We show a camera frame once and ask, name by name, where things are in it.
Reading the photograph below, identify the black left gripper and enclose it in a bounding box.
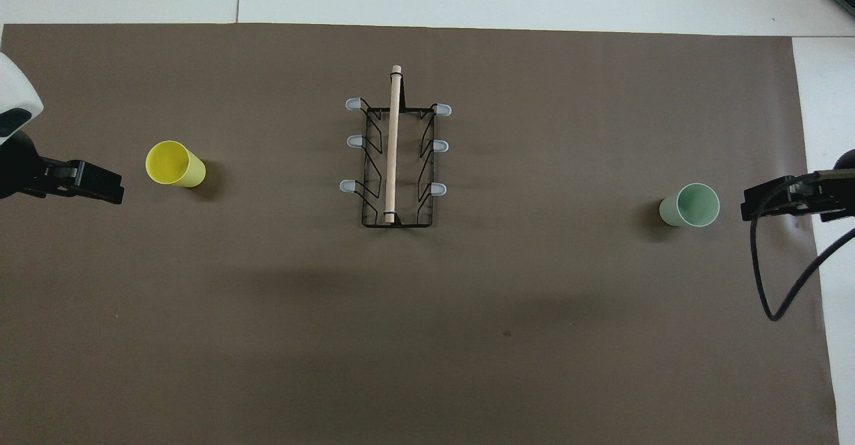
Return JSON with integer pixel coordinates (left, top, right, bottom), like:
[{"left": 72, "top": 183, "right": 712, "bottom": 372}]
[{"left": 0, "top": 131, "right": 125, "bottom": 206}]

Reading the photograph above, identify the yellow plastic cup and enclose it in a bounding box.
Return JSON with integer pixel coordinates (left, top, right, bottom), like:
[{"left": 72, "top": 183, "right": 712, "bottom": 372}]
[{"left": 145, "top": 140, "right": 207, "bottom": 188}]

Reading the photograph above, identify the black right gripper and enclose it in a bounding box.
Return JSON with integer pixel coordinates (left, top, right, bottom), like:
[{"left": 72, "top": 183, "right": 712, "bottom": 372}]
[{"left": 741, "top": 168, "right": 855, "bottom": 224}]

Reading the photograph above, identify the black wire cup rack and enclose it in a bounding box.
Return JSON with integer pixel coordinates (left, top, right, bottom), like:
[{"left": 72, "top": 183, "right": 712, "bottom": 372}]
[{"left": 339, "top": 64, "right": 453, "bottom": 229}]

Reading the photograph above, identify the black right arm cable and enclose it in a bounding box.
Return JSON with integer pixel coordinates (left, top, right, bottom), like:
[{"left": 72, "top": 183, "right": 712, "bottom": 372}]
[{"left": 749, "top": 174, "right": 855, "bottom": 323}]

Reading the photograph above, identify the pale green plastic cup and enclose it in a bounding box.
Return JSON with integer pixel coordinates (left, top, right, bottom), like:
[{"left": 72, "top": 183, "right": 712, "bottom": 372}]
[{"left": 659, "top": 182, "right": 721, "bottom": 228}]

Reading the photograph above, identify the brown table mat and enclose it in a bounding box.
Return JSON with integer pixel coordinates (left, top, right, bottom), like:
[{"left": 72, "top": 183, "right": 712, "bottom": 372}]
[{"left": 0, "top": 23, "right": 841, "bottom": 445}]

